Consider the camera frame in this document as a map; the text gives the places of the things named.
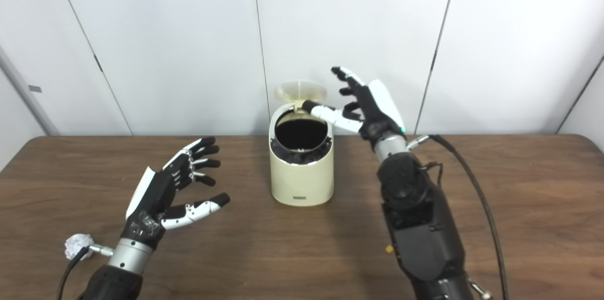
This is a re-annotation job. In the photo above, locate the black bin liner bag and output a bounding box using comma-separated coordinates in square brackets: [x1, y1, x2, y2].
[270, 118, 333, 165]

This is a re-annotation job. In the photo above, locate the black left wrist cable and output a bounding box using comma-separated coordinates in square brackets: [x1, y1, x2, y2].
[57, 243, 114, 300]

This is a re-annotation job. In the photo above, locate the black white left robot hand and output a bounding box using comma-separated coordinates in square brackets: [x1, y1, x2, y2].
[120, 137, 231, 250]

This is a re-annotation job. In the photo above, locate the white paper ball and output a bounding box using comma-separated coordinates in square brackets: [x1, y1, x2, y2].
[65, 234, 92, 261]

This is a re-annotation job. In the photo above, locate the cream round bin lid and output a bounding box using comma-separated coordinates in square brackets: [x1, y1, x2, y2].
[275, 81, 328, 112]

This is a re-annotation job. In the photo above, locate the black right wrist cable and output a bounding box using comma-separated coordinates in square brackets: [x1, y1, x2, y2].
[407, 134, 510, 300]

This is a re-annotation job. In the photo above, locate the cream-colored trash bin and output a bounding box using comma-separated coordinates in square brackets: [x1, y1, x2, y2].
[269, 101, 335, 207]

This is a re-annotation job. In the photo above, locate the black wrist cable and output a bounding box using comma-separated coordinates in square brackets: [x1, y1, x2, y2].
[407, 134, 510, 300]
[57, 243, 114, 300]

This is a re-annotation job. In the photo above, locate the grey wall corner trim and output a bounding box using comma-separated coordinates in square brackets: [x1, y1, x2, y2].
[0, 45, 59, 136]

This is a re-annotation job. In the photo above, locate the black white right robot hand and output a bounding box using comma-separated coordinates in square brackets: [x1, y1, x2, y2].
[302, 66, 407, 151]

